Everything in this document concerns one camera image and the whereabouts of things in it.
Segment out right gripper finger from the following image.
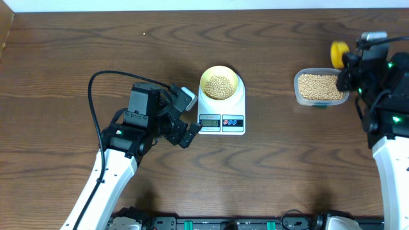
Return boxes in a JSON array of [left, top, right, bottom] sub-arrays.
[[336, 70, 353, 92], [342, 52, 360, 70]]

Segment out yellow measuring scoop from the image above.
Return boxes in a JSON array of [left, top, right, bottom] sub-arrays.
[[330, 41, 350, 69]]

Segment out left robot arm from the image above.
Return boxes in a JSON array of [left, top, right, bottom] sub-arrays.
[[62, 82, 201, 229]]

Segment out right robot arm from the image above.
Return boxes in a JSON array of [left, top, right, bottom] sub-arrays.
[[330, 41, 408, 229]]

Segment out white digital kitchen scale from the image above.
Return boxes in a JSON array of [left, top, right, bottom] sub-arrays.
[[197, 77, 246, 135]]

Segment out soybeans in bowl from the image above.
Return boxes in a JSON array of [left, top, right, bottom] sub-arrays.
[[204, 75, 235, 100]]

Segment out pale yellow plastic bowl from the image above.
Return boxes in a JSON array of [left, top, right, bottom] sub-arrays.
[[200, 66, 238, 98]]

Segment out soybeans in container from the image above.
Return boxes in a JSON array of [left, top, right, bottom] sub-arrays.
[[298, 74, 344, 100]]

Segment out clear plastic container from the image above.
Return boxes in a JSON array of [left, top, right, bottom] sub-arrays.
[[294, 68, 349, 107]]

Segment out left black cable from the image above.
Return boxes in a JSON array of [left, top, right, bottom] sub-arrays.
[[72, 70, 173, 230]]

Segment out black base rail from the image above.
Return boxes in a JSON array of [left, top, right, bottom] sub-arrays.
[[108, 207, 384, 230]]

